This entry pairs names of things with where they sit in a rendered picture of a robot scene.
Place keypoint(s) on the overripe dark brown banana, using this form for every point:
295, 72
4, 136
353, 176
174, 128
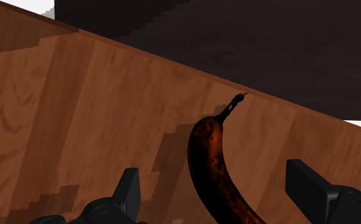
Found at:
210, 167

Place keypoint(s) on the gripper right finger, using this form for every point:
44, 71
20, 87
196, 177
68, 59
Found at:
323, 195

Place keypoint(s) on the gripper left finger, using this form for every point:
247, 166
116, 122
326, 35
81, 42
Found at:
128, 194

